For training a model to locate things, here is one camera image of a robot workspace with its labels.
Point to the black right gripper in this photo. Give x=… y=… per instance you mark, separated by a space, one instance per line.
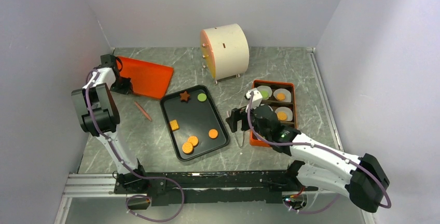
x=236 y=115

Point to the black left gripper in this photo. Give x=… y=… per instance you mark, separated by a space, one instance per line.
x=127 y=88

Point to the orange tray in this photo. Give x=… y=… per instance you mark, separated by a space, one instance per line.
x=147 y=78

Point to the green sandwich cookie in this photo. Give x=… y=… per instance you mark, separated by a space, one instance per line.
x=264 y=94

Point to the black baking tray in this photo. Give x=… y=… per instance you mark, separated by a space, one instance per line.
x=194 y=118

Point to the orange shell cookie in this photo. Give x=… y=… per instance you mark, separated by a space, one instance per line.
x=281 y=97

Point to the orange cookie box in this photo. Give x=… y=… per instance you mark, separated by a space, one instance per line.
x=254 y=141

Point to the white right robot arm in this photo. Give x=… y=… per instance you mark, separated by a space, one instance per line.
x=359 y=178

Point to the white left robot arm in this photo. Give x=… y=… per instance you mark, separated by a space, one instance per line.
x=98 y=115

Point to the plain orange round cookie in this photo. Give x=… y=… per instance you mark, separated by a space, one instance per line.
x=213 y=133

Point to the white paper cup back left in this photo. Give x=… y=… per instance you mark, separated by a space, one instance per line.
x=265 y=88

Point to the plain green round cookie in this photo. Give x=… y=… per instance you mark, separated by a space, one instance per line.
x=201 y=97

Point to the white paper cup middle right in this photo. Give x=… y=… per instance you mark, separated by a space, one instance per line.
x=288 y=111

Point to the white paper cup back right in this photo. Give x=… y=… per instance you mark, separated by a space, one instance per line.
x=288 y=94

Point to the round orange cookie front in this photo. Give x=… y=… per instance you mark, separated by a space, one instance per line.
x=187 y=148

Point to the brown star cookie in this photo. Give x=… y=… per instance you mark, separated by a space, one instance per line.
x=184 y=96

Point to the square waffle cookie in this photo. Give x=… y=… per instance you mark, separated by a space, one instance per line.
x=174 y=125

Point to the round cream toy oven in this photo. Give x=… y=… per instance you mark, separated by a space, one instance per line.
x=225 y=50

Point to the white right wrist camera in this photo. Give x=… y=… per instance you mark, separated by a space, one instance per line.
x=254 y=93

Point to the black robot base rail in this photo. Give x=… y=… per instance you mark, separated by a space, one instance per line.
x=166 y=188

